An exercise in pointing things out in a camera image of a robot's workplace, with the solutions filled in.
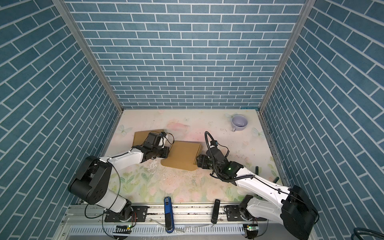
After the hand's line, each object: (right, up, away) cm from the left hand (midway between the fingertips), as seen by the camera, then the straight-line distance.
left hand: (169, 151), depth 93 cm
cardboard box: (-23, +8, +11) cm, 27 cm away
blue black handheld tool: (+4, -29, -21) cm, 36 cm away
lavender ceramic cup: (+48, +18, +17) cm, 55 cm away
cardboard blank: (+9, -1, -8) cm, 12 cm away
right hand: (+19, -1, -11) cm, 22 cm away
